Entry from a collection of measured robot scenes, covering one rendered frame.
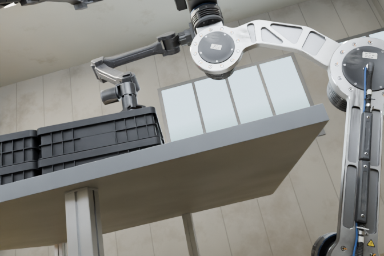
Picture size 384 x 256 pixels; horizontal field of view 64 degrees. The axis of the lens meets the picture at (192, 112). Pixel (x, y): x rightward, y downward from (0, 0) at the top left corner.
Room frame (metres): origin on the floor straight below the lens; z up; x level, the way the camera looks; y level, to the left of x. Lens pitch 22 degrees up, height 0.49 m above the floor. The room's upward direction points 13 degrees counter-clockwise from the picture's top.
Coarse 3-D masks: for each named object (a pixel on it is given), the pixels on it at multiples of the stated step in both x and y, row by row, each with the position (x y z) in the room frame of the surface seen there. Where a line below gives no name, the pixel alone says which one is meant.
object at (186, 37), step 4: (192, 28) 1.31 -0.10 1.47; (184, 32) 1.32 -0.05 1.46; (188, 32) 1.31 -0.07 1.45; (192, 32) 1.31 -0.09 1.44; (180, 36) 1.33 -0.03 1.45; (184, 36) 1.33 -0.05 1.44; (188, 36) 1.32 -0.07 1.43; (192, 36) 1.31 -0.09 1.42; (180, 40) 1.33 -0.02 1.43; (184, 40) 1.34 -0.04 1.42; (188, 40) 1.33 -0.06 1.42; (192, 40) 1.34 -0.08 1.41; (184, 44) 1.36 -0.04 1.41; (188, 44) 1.36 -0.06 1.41
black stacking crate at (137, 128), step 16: (80, 128) 0.95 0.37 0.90; (96, 128) 0.95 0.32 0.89; (112, 128) 0.96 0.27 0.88; (128, 128) 0.95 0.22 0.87; (144, 128) 0.96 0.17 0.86; (48, 144) 0.93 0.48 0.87; (64, 144) 0.94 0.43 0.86; (80, 144) 0.95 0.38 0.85; (96, 144) 0.94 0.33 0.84; (112, 144) 0.94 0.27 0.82
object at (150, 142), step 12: (120, 144) 0.95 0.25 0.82; (132, 144) 0.95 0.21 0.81; (144, 144) 0.95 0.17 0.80; (156, 144) 0.97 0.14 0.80; (60, 156) 0.93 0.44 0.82; (72, 156) 0.93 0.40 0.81; (84, 156) 0.94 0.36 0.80; (96, 156) 0.95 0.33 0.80; (108, 156) 0.95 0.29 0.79; (48, 168) 0.94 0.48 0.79; (60, 168) 0.94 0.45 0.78
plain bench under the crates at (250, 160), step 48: (192, 144) 0.66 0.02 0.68; (240, 144) 0.67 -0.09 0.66; (288, 144) 0.78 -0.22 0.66; (0, 192) 0.70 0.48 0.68; (48, 192) 0.71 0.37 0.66; (96, 192) 0.78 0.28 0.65; (144, 192) 1.00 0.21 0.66; (192, 192) 1.24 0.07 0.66; (240, 192) 1.63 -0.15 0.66; (0, 240) 1.37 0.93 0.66; (48, 240) 1.86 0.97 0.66; (96, 240) 0.76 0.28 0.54; (192, 240) 2.17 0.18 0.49
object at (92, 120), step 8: (120, 112) 0.95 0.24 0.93; (128, 112) 0.95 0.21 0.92; (136, 112) 0.95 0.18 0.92; (144, 112) 0.95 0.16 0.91; (152, 112) 0.96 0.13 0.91; (80, 120) 0.94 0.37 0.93; (88, 120) 0.94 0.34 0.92; (96, 120) 0.94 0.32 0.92; (104, 120) 0.94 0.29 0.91; (112, 120) 0.94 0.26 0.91; (40, 128) 0.93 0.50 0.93; (48, 128) 0.93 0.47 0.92; (56, 128) 0.93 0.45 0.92; (64, 128) 0.93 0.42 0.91; (72, 128) 0.94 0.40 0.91; (160, 128) 1.12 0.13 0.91; (40, 136) 0.96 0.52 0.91
